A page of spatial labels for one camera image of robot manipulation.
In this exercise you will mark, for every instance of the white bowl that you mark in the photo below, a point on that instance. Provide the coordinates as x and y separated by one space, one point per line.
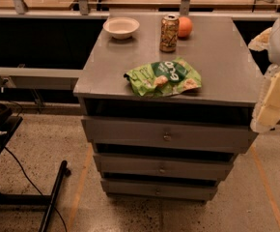
121 28

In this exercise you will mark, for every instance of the orange fruit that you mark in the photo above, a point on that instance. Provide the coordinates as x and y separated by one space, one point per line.
185 26

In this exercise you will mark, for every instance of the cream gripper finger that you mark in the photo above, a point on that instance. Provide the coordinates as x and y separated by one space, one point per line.
260 42
266 113

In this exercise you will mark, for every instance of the grey drawer cabinet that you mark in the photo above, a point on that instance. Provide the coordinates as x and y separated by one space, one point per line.
175 147

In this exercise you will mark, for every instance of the green rice chip bag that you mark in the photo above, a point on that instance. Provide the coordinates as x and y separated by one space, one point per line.
163 79

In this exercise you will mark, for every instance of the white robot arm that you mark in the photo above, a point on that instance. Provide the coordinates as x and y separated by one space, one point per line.
273 50

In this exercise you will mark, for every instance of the orange drink can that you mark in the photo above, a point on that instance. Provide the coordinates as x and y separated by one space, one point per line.
169 33

